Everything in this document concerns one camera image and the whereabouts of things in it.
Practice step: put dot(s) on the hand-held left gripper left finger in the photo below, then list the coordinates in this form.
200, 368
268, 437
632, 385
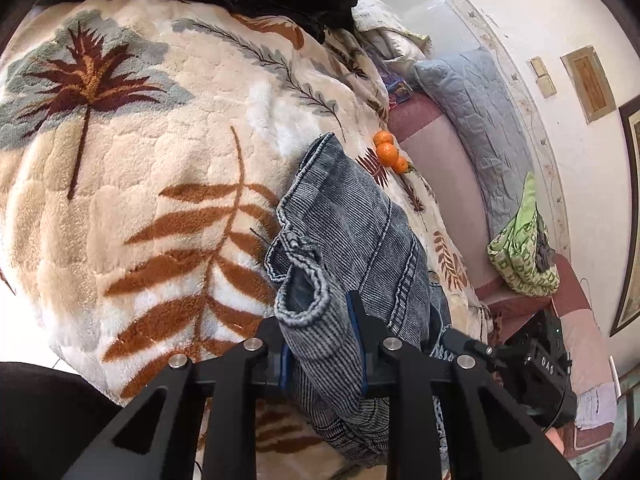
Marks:
286, 370

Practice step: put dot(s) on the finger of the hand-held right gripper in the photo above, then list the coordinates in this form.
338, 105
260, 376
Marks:
467, 345

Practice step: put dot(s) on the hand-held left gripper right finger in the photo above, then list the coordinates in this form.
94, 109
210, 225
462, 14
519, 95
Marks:
365, 350

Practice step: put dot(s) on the grey-blue denim pants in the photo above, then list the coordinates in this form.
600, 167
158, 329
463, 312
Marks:
350, 240

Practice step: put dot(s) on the pale lavender cloth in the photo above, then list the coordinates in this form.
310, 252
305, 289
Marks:
595, 405

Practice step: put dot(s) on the green patterned folded blanket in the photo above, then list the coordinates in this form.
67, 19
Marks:
515, 255

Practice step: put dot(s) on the dark grey crumpled cloth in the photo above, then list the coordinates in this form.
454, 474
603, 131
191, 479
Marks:
544, 255

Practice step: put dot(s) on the orange mandarin with leaf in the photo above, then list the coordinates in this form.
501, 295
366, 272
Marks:
399, 165

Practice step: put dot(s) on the grey quilted pillow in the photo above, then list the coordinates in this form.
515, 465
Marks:
475, 120

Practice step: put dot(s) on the person's dark trouser leg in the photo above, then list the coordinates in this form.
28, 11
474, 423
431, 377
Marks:
45, 420

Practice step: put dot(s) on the purple packet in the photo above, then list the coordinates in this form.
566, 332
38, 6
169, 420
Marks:
396, 87

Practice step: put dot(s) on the cream leaf-print fleece blanket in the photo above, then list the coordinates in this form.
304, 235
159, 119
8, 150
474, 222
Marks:
165, 125

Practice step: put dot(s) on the white quilted cloth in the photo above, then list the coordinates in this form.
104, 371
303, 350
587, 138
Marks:
390, 30

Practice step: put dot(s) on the dark framed wall picture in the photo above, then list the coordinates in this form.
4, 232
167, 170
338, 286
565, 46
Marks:
631, 210

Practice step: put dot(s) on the beige wall switch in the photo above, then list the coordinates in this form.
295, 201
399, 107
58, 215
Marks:
538, 67
547, 86

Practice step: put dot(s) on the wooden wall panel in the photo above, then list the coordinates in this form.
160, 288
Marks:
589, 82

